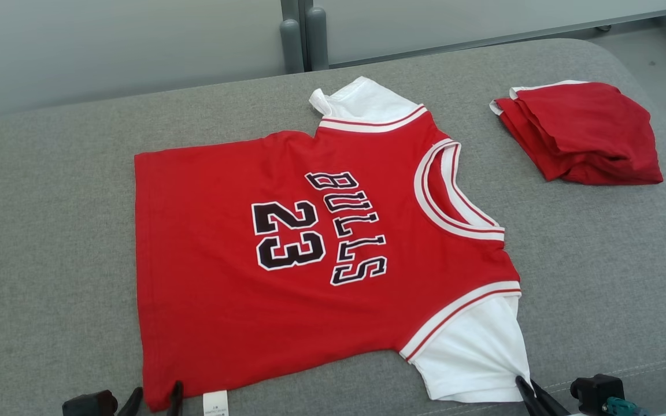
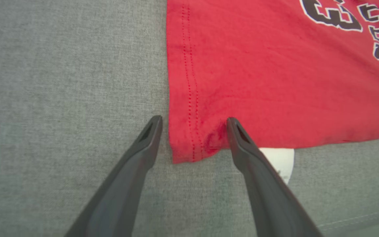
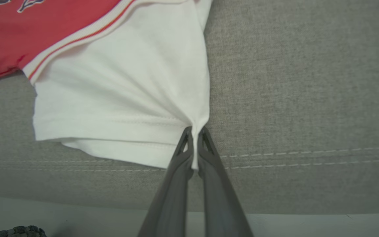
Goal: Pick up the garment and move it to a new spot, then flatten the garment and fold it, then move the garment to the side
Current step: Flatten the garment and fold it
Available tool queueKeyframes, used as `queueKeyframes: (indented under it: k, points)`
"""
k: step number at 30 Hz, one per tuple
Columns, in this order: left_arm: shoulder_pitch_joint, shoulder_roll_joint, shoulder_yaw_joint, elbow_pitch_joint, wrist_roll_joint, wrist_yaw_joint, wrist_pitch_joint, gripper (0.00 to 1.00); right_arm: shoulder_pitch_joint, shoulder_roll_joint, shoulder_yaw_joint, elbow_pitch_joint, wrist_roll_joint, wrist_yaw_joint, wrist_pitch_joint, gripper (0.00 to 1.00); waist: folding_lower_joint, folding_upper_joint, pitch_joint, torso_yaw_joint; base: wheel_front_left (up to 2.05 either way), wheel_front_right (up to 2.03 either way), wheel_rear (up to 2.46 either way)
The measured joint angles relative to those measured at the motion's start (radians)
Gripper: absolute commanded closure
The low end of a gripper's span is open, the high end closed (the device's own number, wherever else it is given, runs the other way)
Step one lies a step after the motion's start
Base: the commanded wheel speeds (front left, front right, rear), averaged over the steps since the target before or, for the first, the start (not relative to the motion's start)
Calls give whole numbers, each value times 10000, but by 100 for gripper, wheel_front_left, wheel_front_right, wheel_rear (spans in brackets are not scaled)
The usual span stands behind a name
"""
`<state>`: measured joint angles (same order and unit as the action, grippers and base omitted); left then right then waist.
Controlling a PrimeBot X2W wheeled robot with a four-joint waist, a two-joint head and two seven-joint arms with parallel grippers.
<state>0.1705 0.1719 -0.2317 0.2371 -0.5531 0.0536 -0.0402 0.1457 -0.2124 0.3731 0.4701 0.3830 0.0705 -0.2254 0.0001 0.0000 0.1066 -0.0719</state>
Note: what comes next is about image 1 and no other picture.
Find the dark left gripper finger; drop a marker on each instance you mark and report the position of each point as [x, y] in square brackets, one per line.
[177, 398]
[130, 405]

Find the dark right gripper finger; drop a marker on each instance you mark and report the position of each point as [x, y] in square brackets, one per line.
[531, 407]
[554, 409]

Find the red Bulls basketball jersey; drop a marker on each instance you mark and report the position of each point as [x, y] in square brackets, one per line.
[206, 260]

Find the red shorts with white stripe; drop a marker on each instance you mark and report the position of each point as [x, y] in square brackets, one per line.
[593, 133]

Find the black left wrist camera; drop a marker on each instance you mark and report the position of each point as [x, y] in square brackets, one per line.
[87, 404]

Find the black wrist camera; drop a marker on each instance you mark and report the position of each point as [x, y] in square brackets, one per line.
[87, 404]
[596, 393]

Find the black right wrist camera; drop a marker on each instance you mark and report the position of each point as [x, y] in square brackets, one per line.
[596, 393]

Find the grey partition post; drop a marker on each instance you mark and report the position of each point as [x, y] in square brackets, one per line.
[317, 43]
[291, 49]

